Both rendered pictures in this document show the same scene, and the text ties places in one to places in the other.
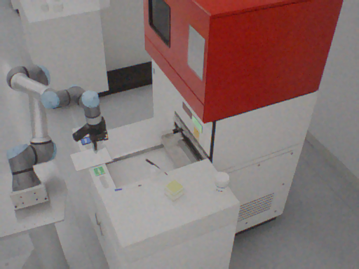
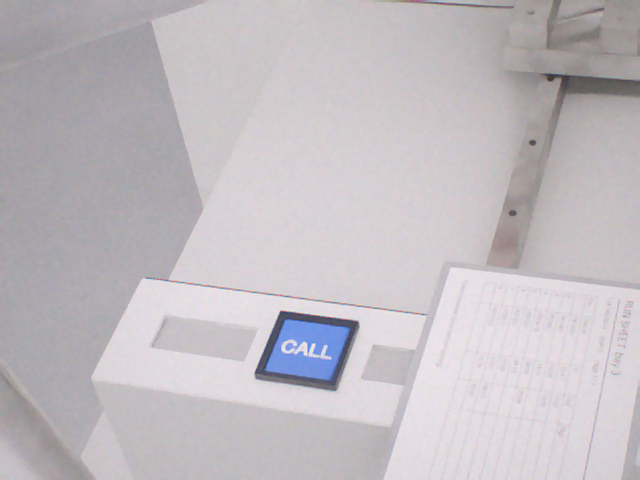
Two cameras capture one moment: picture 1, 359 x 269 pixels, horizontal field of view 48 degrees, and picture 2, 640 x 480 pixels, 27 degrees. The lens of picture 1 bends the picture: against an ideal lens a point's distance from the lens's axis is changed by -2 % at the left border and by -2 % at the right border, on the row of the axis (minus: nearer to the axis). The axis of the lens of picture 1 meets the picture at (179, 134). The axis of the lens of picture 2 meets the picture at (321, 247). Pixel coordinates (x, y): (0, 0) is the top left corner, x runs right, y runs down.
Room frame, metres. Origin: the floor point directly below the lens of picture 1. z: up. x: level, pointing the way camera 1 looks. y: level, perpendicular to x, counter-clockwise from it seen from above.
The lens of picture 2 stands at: (1.27, 0.88, 1.63)
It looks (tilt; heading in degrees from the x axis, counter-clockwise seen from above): 45 degrees down; 321
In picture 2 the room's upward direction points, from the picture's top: 11 degrees counter-clockwise
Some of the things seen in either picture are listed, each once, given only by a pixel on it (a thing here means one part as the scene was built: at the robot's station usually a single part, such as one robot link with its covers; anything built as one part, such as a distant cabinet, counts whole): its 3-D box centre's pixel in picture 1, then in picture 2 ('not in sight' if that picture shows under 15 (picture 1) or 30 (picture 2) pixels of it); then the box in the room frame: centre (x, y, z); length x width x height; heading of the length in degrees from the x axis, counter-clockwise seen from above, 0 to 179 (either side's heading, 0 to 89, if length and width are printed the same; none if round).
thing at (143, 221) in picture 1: (169, 207); not in sight; (1.32, 0.04, 0.89); 0.62 x 0.35 x 0.14; 116
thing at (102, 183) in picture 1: (93, 164); (514, 448); (1.61, 0.48, 0.89); 0.55 x 0.09 x 0.14; 26
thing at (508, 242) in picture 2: (141, 150); (523, 189); (1.79, 0.23, 0.84); 0.50 x 0.02 x 0.03; 116
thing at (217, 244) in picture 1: (148, 221); not in sight; (1.59, 0.18, 0.41); 0.97 x 0.64 x 0.82; 26
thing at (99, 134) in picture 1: (97, 129); not in sight; (1.51, 0.40, 1.25); 0.09 x 0.08 x 0.12; 116
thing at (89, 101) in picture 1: (90, 104); not in sight; (1.51, 0.41, 1.41); 0.09 x 0.08 x 0.11; 47
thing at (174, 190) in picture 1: (174, 190); not in sight; (1.34, 0.02, 1.00); 0.07 x 0.07 x 0.07; 44
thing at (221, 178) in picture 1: (221, 183); not in sight; (1.39, -0.22, 1.01); 0.07 x 0.07 x 0.10
